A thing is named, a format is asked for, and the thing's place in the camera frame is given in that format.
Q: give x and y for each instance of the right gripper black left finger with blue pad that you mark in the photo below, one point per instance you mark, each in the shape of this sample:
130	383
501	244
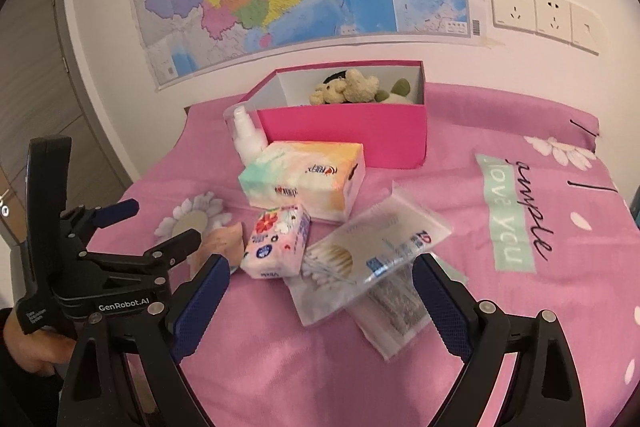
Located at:
125	369

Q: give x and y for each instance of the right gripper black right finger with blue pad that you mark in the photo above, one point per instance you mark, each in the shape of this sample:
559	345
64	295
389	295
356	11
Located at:
544	388

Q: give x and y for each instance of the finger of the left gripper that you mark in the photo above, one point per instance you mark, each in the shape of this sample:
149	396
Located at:
81	223
166	255

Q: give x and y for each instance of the green frog plush toy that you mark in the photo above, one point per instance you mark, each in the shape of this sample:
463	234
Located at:
399	94

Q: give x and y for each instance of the person's left hand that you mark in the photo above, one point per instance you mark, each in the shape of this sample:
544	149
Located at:
38	353

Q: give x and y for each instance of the floral pocket tissue pack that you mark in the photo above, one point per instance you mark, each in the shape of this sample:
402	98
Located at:
277	243

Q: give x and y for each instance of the grey brown door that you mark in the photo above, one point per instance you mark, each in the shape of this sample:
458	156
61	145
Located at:
42	93

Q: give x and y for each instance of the white pump spray bottle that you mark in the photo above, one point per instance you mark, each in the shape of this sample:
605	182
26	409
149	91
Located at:
249	138

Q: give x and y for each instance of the pastel tissue box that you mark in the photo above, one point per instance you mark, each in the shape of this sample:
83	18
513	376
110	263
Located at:
324	177

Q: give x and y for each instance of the cotton swab bag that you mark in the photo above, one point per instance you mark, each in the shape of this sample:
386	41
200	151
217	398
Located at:
367	249

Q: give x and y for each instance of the pink open cardboard box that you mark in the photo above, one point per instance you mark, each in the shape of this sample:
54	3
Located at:
393	135

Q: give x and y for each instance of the white wall socket panel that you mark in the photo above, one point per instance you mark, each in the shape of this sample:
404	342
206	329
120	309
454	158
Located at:
514	14

